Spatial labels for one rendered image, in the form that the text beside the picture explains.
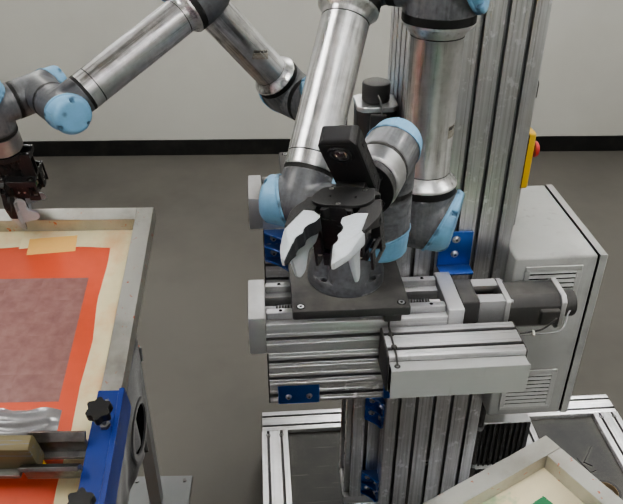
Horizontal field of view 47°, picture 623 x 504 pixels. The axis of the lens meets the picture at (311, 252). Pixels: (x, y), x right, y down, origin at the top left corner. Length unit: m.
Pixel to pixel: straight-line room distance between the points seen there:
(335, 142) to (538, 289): 0.85
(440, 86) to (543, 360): 0.84
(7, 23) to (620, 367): 3.98
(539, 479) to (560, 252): 0.48
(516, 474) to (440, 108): 0.70
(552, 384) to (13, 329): 1.23
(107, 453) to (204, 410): 1.67
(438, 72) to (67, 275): 0.90
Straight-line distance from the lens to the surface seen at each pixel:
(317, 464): 2.45
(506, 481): 1.45
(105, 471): 1.27
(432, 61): 1.15
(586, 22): 5.04
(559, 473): 1.50
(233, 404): 2.96
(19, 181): 1.61
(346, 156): 0.78
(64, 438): 1.31
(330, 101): 1.06
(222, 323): 3.36
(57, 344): 1.50
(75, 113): 1.40
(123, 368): 1.39
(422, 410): 1.88
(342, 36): 1.09
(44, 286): 1.61
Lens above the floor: 2.06
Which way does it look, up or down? 32 degrees down
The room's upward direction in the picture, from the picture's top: straight up
